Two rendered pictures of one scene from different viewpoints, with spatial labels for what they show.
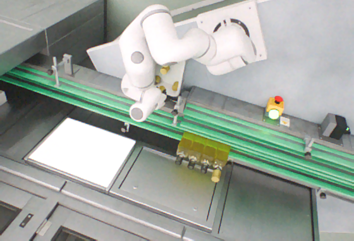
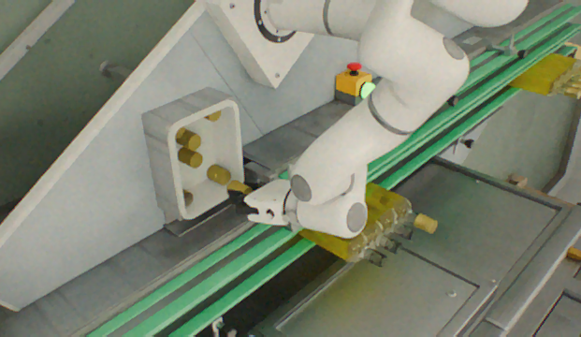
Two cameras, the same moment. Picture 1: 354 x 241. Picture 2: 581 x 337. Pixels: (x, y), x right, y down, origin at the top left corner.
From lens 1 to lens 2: 0.99 m
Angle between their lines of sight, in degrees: 46
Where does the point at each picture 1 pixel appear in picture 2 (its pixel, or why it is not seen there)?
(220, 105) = (310, 138)
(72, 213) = not seen: outside the picture
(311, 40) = not seen: outside the picture
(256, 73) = (310, 50)
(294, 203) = (453, 184)
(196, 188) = (406, 277)
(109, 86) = (107, 298)
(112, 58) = (47, 241)
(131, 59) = (454, 56)
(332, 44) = not seen: outside the picture
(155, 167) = (338, 322)
